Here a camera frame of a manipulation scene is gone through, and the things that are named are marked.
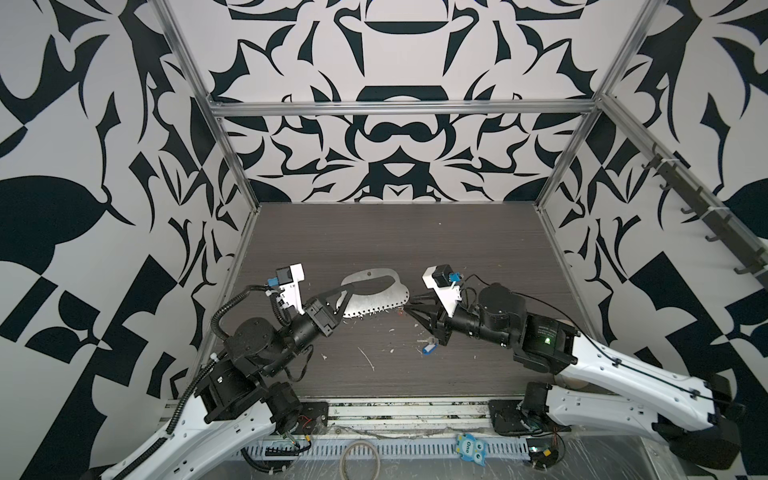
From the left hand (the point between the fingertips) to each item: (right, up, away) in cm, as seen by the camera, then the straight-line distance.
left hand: (354, 284), depth 56 cm
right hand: (+11, -5, +4) cm, 13 cm away
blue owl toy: (+25, -40, +13) cm, 49 cm away
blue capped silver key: (+18, -23, +29) cm, 41 cm away
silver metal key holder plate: (+8, -3, +4) cm, 9 cm away
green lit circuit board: (+43, -42, +15) cm, 61 cm away
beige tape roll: (-3, -41, +14) cm, 43 cm away
